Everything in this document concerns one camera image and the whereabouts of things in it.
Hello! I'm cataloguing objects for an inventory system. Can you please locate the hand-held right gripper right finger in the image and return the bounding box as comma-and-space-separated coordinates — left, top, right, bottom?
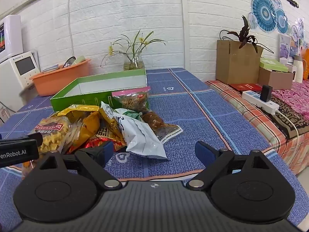
186, 141, 277, 190

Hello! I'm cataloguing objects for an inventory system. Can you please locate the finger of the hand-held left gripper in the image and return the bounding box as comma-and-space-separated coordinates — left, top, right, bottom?
0, 133, 43, 148

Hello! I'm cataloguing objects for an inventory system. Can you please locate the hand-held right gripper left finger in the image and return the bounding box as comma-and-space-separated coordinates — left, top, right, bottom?
31, 141, 122, 190

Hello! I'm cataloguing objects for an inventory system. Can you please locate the red snack packet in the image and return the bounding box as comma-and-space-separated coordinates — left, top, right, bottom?
84, 136, 126, 151

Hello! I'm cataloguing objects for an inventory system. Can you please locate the white green snack packet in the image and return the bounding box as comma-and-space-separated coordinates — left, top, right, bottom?
113, 109, 168, 160

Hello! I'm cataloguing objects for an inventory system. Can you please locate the small white printed packet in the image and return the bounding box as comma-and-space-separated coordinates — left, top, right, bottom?
100, 101, 116, 119

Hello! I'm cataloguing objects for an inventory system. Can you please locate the green cardboard box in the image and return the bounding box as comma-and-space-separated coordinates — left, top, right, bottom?
50, 69, 148, 113

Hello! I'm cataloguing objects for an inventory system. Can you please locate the clear brown snack packet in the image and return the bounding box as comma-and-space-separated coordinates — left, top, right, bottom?
142, 111, 183, 143

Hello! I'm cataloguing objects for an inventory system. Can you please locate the clear pink-strip zip bag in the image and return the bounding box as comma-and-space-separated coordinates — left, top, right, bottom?
111, 86, 151, 113

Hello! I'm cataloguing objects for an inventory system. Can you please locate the blue checked tablecloth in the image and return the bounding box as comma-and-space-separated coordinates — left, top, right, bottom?
0, 68, 309, 228

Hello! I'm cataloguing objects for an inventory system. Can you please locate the plaid bed sheet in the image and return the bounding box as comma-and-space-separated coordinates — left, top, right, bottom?
205, 80, 309, 174

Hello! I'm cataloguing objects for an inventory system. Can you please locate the orange plastic basin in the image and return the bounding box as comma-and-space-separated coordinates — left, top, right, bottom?
29, 58, 92, 96

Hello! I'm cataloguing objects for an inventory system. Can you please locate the white appliance with screen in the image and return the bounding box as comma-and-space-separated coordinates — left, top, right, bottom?
0, 50, 40, 112

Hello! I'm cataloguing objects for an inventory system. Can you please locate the white power strip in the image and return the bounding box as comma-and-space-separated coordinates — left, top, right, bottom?
242, 90, 280, 114

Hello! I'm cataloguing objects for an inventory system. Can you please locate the flat colourful tin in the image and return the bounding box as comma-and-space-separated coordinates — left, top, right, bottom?
42, 64, 61, 72

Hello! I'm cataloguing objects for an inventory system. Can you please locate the red booklet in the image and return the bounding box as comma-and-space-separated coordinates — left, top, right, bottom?
228, 83, 262, 93

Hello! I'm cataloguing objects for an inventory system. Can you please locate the metal bowl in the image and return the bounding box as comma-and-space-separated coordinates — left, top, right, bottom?
63, 56, 77, 68

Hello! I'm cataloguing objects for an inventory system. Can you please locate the black charger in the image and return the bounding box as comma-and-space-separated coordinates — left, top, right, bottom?
260, 85, 273, 102

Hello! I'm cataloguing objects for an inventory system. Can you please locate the glass vase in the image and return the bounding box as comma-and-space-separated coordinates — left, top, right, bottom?
123, 53, 145, 71

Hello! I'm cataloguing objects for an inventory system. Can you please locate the leopard print cloth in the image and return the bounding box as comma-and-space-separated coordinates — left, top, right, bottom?
269, 97, 309, 138

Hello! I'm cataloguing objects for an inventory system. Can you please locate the large cardboard box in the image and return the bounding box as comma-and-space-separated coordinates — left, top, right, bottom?
216, 39, 263, 85

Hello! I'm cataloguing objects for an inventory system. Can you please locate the small cardboard box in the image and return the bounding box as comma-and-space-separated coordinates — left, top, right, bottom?
258, 66, 294, 90

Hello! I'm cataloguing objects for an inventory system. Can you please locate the white water purifier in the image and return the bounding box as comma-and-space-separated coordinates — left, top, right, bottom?
0, 14, 23, 63

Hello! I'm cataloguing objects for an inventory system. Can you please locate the pink floral blanket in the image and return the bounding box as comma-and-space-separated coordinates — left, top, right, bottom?
270, 80, 309, 126

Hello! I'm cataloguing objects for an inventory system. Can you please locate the yellow-flowered plant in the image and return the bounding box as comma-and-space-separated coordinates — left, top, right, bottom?
100, 30, 167, 68

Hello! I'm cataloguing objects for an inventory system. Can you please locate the light green flat box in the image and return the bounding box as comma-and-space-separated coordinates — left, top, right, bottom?
260, 57, 289, 73

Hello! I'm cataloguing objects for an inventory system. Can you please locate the purple leafy plant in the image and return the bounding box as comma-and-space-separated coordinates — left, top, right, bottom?
219, 15, 274, 54

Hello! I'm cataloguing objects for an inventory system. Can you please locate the white thermos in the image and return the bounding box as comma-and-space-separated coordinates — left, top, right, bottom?
293, 55, 303, 83

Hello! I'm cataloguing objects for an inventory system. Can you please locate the picture card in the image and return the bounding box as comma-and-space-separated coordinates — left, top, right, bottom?
279, 34, 300, 58

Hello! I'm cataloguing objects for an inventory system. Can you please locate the medium blue paper fan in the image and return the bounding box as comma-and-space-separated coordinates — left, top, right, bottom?
275, 8, 289, 34

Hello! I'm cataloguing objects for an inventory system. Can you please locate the large blue paper fan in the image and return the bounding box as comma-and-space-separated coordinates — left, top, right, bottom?
251, 0, 277, 33

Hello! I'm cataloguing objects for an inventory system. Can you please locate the white power cable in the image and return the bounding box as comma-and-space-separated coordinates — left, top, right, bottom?
278, 109, 300, 150

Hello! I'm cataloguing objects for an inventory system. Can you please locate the white wall cable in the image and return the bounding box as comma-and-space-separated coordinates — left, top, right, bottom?
67, 0, 76, 58

